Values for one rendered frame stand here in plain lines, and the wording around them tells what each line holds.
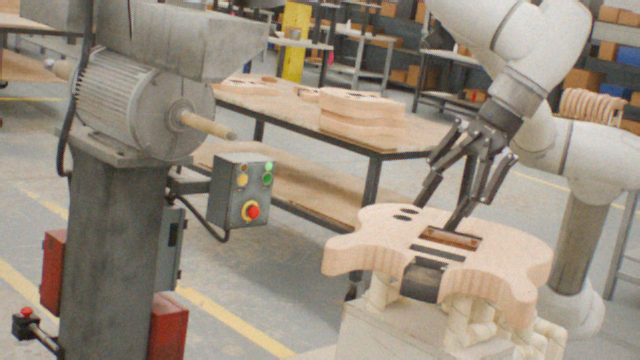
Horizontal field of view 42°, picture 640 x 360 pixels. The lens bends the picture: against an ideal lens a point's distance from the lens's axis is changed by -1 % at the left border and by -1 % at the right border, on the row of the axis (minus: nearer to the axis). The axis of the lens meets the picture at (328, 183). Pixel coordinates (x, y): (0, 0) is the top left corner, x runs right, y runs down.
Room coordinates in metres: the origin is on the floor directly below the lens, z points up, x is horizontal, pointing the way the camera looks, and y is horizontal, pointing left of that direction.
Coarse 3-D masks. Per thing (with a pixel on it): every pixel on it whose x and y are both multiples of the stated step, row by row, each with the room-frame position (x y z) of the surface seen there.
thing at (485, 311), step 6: (480, 300) 1.34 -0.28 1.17; (486, 300) 1.33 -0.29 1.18; (480, 306) 1.34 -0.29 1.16; (486, 306) 1.33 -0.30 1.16; (492, 306) 1.34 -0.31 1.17; (480, 312) 1.34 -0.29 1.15; (486, 312) 1.33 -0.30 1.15; (492, 312) 1.34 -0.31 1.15; (474, 318) 1.35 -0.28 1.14; (480, 318) 1.34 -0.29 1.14; (486, 318) 1.33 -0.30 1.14; (492, 318) 1.34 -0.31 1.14
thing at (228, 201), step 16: (224, 160) 2.30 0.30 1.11; (240, 160) 2.31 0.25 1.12; (256, 160) 2.34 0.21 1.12; (272, 160) 2.38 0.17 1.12; (224, 176) 2.29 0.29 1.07; (256, 176) 2.33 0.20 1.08; (272, 176) 2.37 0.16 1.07; (224, 192) 2.28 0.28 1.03; (240, 192) 2.29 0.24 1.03; (256, 192) 2.33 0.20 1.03; (192, 208) 2.37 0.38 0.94; (208, 208) 2.33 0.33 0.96; (224, 208) 2.28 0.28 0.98; (240, 208) 2.30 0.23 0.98; (208, 224) 2.35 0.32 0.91; (224, 224) 2.27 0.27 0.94; (240, 224) 2.30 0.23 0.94; (256, 224) 2.35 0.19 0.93; (224, 240) 2.33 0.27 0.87
